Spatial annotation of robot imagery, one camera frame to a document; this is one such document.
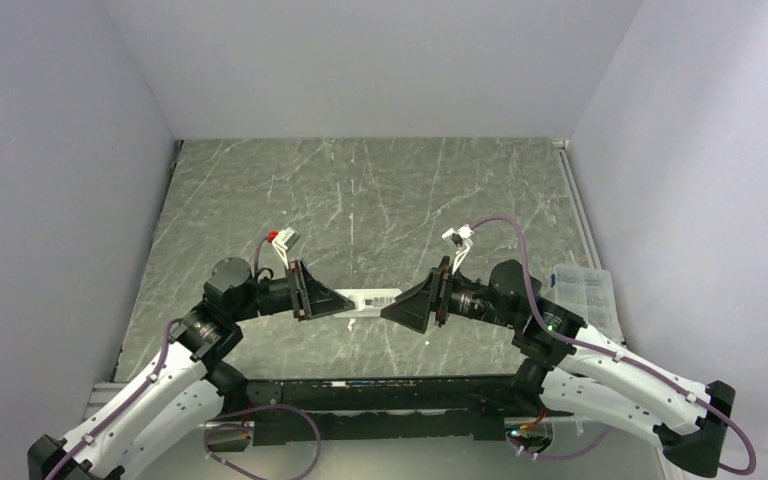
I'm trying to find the clear plastic organizer box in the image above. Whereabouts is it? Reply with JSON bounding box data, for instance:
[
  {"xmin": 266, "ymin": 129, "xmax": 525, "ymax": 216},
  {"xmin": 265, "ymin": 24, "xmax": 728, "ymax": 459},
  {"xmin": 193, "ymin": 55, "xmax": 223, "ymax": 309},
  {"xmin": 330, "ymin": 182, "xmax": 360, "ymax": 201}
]
[{"xmin": 550, "ymin": 264, "xmax": 625, "ymax": 344}]

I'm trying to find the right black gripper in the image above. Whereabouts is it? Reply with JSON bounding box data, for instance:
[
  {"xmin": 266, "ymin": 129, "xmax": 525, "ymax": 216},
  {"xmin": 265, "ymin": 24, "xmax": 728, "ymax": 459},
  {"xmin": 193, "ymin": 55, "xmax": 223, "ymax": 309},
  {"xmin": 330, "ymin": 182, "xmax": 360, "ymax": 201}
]
[{"xmin": 380, "ymin": 256, "xmax": 518, "ymax": 333}]

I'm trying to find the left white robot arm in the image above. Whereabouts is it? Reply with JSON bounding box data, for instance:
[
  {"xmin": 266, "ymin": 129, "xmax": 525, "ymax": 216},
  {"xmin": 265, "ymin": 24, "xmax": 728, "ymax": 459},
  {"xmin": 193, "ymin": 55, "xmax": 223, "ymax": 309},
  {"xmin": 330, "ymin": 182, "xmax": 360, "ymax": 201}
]
[{"xmin": 27, "ymin": 257, "xmax": 355, "ymax": 479}]

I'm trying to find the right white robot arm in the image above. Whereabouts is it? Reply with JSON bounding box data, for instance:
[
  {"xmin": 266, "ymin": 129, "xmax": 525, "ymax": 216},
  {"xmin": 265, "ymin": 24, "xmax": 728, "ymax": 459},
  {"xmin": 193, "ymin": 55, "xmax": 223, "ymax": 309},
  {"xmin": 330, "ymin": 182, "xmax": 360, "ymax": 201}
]
[{"xmin": 381, "ymin": 258, "xmax": 735, "ymax": 478}]

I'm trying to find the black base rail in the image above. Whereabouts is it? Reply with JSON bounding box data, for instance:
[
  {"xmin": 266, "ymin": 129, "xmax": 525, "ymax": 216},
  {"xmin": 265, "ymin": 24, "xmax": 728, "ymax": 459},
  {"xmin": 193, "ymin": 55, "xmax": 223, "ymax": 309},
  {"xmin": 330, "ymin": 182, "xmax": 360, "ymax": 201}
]
[{"xmin": 208, "ymin": 374, "xmax": 538, "ymax": 446}]

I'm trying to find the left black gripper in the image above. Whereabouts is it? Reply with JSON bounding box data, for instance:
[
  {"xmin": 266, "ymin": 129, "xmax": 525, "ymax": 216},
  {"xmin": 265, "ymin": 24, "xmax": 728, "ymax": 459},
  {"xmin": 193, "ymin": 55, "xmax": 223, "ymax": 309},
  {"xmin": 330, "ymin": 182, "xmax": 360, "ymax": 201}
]
[{"xmin": 232, "ymin": 258, "xmax": 354, "ymax": 321}]

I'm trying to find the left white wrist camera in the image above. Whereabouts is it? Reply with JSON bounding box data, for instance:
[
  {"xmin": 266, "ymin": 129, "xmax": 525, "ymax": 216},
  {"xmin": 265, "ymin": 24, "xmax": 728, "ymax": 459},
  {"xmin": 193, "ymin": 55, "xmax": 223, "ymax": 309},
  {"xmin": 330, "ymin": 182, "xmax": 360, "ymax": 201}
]
[{"xmin": 267, "ymin": 227, "xmax": 301, "ymax": 269}]

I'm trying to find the white remote control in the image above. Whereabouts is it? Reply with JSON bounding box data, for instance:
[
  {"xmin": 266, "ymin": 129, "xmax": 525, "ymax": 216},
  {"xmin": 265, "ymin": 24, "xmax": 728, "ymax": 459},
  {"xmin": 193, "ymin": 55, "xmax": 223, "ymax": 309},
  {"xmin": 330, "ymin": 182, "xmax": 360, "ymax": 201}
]
[{"xmin": 334, "ymin": 288, "xmax": 402, "ymax": 319}]

